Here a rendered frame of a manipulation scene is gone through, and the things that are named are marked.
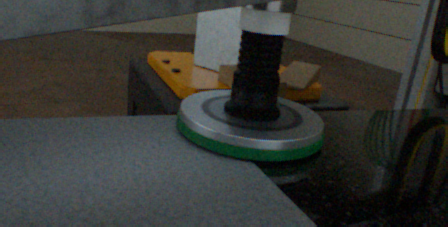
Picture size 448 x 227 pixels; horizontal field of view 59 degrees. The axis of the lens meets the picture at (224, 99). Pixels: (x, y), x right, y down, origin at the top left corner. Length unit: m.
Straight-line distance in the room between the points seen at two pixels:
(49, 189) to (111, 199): 0.06
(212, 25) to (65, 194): 0.96
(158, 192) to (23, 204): 0.12
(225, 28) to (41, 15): 0.97
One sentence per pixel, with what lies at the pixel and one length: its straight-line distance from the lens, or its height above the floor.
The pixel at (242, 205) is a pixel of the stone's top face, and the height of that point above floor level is 0.87.
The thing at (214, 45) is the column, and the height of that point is 0.87.
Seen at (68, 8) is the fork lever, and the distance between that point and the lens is 0.35.
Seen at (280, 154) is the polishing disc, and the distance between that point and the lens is 0.50.
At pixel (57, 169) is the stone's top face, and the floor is 0.87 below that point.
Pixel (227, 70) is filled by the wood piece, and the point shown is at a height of 0.83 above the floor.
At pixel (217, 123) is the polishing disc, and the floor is 0.90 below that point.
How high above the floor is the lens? 1.09
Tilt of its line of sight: 17 degrees down
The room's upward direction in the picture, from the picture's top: 7 degrees clockwise
